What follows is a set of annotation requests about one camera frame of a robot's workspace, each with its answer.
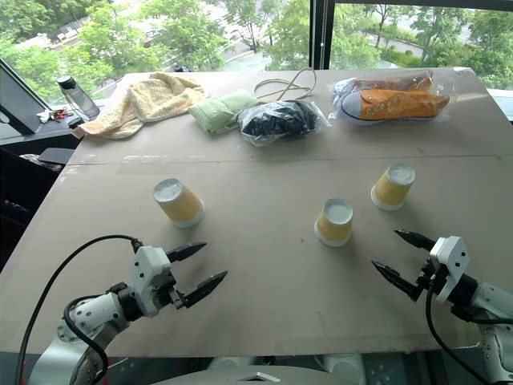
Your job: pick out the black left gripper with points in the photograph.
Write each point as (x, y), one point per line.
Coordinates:
(168, 290)

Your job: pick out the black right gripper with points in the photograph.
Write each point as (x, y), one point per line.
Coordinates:
(431, 278)

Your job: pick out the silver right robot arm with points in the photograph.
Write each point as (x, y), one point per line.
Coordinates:
(497, 298)

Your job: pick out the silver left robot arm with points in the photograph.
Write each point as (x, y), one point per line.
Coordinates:
(94, 314)

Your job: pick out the yellow paper cup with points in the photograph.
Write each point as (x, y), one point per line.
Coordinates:
(180, 204)
(393, 188)
(333, 224)

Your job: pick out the grey rounded robot torso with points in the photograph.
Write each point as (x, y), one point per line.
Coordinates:
(240, 375)

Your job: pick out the orange canvas sneaker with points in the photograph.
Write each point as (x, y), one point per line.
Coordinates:
(401, 105)
(397, 83)

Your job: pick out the light green folded cloth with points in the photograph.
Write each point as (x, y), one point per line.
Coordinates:
(218, 112)

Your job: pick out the plastic bag of black items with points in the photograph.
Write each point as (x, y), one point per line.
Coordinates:
(276, 120)

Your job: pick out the pale yellow towel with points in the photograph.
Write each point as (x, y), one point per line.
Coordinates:
(152, 100)

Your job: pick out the clear plastic shoe bag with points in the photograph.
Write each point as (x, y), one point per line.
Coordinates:
(340, 90)

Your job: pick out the red key bunch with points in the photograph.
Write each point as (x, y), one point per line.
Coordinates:
(62, 114)

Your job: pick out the black side desk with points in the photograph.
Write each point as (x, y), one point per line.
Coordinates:
(36, 138)

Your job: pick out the clear bottle with black cap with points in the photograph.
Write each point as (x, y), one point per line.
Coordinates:
(80, 98)

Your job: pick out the crumpled white paper scrap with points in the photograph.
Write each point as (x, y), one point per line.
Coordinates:
(43, 116)

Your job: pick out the black slanted panel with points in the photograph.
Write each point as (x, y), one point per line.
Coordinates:
(16, 100)

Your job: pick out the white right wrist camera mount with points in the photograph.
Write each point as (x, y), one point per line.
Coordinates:
(451, 260)

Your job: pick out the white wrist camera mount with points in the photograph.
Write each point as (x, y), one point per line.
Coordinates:
(149, 266)
(451, 260)

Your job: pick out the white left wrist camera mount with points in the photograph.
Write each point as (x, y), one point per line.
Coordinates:
(149, 266)

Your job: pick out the black window frame post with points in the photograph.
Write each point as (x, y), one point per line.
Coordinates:
(321, 32)

